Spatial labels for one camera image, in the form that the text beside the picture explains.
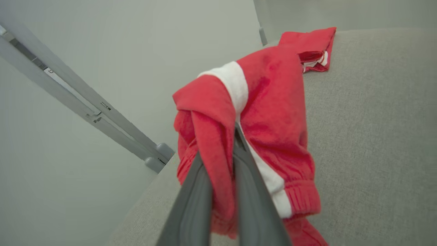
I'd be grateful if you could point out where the grey partition post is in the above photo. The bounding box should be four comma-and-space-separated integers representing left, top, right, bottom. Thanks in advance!
258, 26, 269, 47
0, 34, 166, 174
0, 23, 175, 161

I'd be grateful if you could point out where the red and white basketball jersey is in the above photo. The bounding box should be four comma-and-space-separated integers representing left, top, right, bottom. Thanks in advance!
172, 27, 337, 246

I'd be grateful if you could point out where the grey fabric sofa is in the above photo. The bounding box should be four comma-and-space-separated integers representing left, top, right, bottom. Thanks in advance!
106, 27, 437, 246

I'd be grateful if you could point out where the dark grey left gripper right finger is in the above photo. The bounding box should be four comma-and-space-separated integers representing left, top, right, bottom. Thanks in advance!
234, 123, 293, 246

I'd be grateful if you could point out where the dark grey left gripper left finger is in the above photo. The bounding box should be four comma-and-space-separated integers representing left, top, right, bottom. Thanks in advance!
155, 151, 214, 246

